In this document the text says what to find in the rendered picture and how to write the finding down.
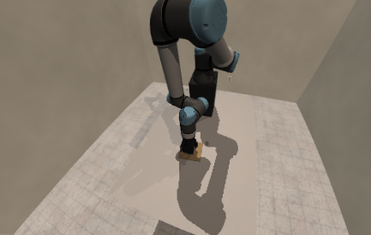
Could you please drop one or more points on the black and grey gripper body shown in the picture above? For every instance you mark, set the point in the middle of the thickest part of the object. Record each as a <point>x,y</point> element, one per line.
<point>188,148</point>

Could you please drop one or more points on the brown flat mat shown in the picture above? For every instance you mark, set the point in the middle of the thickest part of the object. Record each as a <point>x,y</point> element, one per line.
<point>195,156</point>

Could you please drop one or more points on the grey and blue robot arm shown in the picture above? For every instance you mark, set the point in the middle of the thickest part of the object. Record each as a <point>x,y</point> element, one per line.
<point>203,23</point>

